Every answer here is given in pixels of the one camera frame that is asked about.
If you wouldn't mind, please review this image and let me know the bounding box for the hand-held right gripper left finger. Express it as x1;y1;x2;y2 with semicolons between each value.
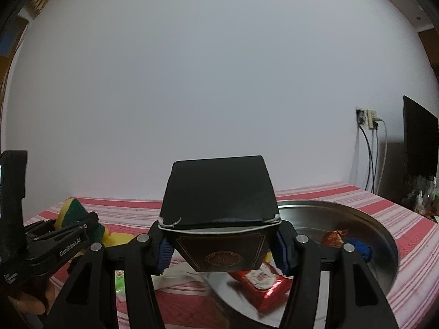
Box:
43;233;174;329

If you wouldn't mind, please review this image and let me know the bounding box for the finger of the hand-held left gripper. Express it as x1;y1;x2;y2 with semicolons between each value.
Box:
25;212;99;247

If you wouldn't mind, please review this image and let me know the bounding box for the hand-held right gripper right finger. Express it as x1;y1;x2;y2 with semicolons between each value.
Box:
274;221;400;329

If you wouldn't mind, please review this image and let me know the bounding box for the yellow green sponge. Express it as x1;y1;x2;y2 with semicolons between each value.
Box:
105;233;133;247
55;197;105;244

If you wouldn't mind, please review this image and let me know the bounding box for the red snack packet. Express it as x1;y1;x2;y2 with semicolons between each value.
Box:
229;262;293;312

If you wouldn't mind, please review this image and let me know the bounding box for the brown gold patterned wrapper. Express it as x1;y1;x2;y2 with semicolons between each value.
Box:
320;229;350;249

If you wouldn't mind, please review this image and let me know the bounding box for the round metal tin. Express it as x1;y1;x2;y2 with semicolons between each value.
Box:
206;200;399;328

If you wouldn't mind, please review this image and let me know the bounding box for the blue knitted ball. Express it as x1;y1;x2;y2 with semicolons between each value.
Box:
343;238;374;263

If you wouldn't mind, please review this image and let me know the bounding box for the black gold-print box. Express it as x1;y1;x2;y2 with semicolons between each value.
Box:
159;155;281;272

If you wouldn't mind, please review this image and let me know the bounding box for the person's left hand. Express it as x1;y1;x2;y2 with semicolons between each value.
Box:
7;276;57;316

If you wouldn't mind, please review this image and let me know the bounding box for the green tissue packet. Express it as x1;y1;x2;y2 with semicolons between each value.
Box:
115;270;128;302

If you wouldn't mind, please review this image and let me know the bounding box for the red white striped tablecloth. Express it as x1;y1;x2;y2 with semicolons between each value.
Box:
22;183;439;329

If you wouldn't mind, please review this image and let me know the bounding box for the cluster of small bottles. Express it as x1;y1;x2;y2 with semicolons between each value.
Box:
399;175;439;218

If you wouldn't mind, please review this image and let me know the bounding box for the black flat monitor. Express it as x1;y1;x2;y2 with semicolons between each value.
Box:
403;95;439;182

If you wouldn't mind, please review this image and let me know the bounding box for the black cable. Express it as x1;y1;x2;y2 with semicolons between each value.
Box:
358;123;375;192
374;128;381;192

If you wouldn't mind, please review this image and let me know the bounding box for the brown wooden door frame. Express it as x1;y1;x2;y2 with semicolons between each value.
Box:
418;29;439;86

